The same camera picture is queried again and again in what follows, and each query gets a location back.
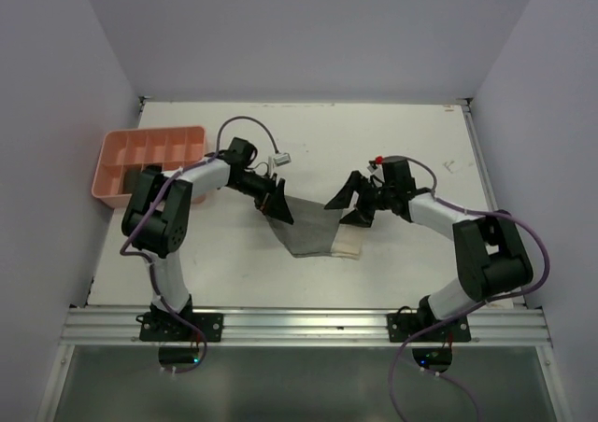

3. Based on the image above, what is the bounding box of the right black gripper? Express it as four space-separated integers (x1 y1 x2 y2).
325 169 394 227

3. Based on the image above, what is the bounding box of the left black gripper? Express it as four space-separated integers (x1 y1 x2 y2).
230 170 293 223

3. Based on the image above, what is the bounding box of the grey and cream underwear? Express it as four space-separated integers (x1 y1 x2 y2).
267 197 364 260

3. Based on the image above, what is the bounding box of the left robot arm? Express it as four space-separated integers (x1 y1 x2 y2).
121 137 293 341

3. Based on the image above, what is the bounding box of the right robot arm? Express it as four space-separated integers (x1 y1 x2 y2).
325 156 534 341

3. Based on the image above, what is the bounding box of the pink compartment tray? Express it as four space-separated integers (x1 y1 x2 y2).
92 126 206 209

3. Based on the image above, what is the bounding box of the dark rolled cloth in tray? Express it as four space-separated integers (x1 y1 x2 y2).
121 169 141 194

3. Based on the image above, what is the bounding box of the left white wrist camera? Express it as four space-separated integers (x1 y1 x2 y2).
268 152 292 167

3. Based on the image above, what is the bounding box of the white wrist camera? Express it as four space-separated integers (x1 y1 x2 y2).
268 152 292 167
367 156 384 178

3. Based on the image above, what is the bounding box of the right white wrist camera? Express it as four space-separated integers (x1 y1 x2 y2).
367 156 384 178

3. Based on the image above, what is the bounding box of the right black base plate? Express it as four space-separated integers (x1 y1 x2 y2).
386 306 472 343

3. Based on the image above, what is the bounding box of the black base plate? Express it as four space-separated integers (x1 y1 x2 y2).
386 306 472 343
135 313 224 343

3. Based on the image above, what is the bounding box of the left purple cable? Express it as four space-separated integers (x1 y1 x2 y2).
120 115 281 311

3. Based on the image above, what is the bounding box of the purple cable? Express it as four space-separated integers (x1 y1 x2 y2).
382 154 550 330
120 115 281 311

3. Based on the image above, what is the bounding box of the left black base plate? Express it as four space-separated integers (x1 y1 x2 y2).
135 313 224 343

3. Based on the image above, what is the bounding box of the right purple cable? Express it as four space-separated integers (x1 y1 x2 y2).
382 154 550 330

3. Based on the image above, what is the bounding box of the aluminium mounting rail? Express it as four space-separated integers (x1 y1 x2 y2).
59 306 551 347

